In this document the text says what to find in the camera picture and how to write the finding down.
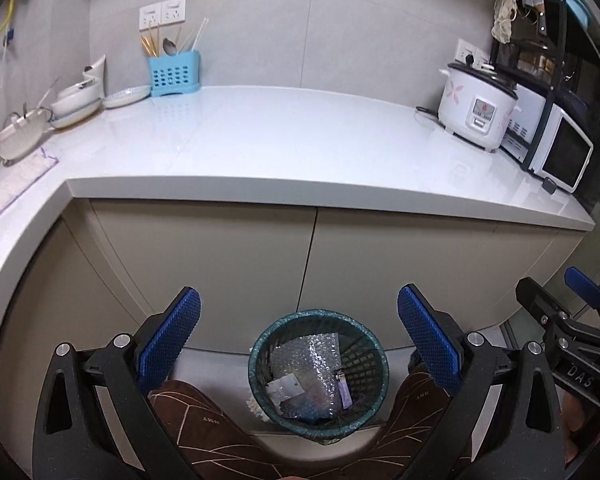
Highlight purple snack wrapper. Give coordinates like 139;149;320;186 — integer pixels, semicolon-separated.
335;370;353;410

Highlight clear bubble wrap sheet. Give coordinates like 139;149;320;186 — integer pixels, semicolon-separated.
265;333;342;424

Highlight green mesh trash bin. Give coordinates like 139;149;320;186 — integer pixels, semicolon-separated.
248;309;390;445

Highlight black metal kitchen rack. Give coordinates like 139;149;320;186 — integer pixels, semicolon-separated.
488;0;600;176

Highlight person's right hand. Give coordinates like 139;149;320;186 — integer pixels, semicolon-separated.
562;392;586;462

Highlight left cabinet door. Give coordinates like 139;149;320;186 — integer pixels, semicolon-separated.
61;200;317;354

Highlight cabinet door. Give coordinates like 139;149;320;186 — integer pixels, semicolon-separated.
299;209;583;350
61;200;317;354

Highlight right cabinet door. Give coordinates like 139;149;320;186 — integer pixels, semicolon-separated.
299;209;583;350

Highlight white microwave oven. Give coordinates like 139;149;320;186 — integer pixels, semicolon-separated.
501;84;593;193

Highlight white rice cooker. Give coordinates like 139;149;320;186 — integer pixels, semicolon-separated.
438;62;520;152

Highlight white dish cloth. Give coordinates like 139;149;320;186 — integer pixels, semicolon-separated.
0;148;59;215

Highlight white patterned plate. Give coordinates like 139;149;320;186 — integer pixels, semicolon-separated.
102;84;151;110

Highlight white lidded pot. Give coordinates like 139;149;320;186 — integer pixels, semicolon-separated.
0;108;50;162

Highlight white ceramic bowl stack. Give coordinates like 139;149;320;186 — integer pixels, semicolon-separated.
50;55;106;129

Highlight blue utensil holder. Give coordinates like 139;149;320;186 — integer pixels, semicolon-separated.
148;50;201;98

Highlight wooden chopsticks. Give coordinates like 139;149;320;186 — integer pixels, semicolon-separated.
140;25;160;58

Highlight metal spoon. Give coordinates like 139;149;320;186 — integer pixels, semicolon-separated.
162;38;178;56

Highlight white wall socket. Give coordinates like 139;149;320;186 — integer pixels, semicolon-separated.
138;0;186;32

